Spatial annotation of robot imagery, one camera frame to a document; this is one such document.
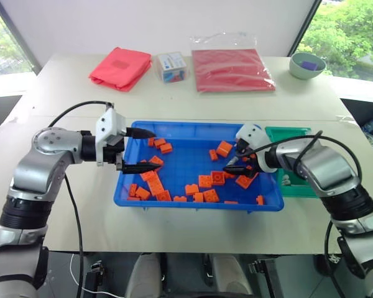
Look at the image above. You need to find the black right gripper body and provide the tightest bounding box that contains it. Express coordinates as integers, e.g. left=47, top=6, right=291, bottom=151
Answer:
left=236, top=138, right=259, bottom=178

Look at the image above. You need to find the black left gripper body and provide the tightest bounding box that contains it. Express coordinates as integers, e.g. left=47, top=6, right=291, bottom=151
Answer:
left=101, top=140, right=126, bottom=171

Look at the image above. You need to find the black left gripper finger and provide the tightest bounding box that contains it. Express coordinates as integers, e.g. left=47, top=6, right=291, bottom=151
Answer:
left=125, top=126, right=157, bottom=140
left=121, top=162, right=163, bottom=176

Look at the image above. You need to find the blue plastic bin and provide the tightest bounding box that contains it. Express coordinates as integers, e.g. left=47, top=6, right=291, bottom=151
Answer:
left=113, top=120, right=285, bottom=214

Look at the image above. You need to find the green plastic bin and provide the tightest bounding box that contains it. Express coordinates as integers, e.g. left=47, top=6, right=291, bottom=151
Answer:
left=264, top=126, right=320, bottom=199

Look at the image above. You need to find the folded pink cloth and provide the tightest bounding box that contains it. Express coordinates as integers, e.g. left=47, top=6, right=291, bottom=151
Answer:
left=88, top=47, right=152, bottom=93

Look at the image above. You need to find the clear plastic box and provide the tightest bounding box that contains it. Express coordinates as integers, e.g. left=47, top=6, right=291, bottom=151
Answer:
left=155, top=51, right=188, bottom=84

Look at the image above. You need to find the red cloth in plastic bag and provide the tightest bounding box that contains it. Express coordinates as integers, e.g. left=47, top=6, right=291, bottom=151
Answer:
left=189, top=30, right=277, bottom=94

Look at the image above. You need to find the pale green bowl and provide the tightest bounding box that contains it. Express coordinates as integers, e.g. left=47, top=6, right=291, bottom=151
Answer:
left=288, top=52, right=327, bottom=81

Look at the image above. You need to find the grey rounded shape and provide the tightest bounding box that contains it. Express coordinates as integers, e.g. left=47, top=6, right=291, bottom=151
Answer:
left=210, top=253, right=254, bottom=298
left=124, top=253, right=162, bottom=298

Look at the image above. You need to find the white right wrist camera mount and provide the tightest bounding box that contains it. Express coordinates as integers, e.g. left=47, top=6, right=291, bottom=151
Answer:
left=235, top=123, right=280, bottom=173

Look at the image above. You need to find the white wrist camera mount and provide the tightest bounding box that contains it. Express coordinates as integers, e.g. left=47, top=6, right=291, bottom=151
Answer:
left=95, top=104, right=127, bottom=166
left=235, top=123, right=280, bottom=173

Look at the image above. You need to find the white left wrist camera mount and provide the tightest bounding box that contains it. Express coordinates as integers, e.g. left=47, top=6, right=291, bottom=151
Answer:
left=95, top=104, right=127, bottom=166

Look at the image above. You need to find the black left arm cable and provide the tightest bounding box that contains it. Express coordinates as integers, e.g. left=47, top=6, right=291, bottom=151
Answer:
left=48, top=99, right=116, bottom=298

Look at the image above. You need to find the thin white cable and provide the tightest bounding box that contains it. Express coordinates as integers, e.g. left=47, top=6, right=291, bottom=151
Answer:
left=70, top=253, right=126, bottom=296

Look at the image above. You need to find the dark window frame bar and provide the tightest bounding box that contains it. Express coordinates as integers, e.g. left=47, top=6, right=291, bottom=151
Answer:
left=0, top=0, right=42, bottom=76
left=287, top=0, right=323, bottom=57

